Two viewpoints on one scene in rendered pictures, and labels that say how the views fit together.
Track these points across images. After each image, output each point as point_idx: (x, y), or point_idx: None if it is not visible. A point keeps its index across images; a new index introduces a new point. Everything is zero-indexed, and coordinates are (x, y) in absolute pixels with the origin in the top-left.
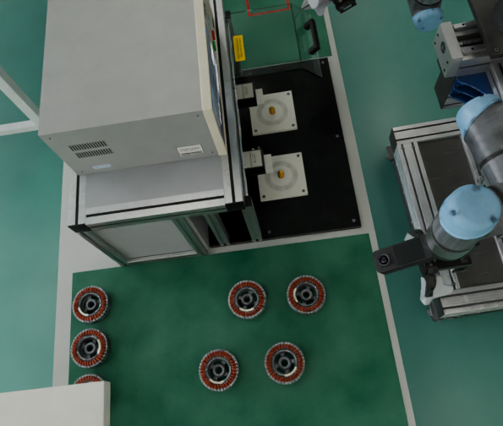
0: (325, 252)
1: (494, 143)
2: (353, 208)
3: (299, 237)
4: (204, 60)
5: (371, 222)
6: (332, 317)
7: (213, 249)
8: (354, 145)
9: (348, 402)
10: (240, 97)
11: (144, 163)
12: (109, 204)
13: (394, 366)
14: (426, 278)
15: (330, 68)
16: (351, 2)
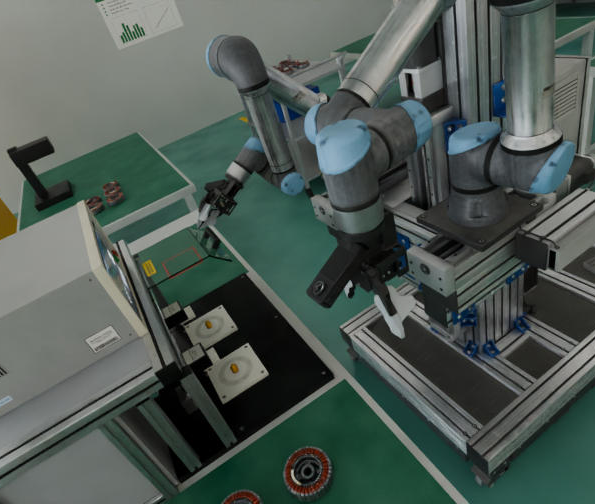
0: (310, 419)
1: (339, 115)
2: (318, 363)
3: (277, 419)
4: (91, 242)
5: (342, 368)
6: (351, 484)
7: (185, 483)
8: (296, 318)
9: None
10: (168, 315)
11: (55, 379)
12: (11, 443)
13: (451, 501)
14: (375, 288)
15: (251, 279)
16: (232, 203)
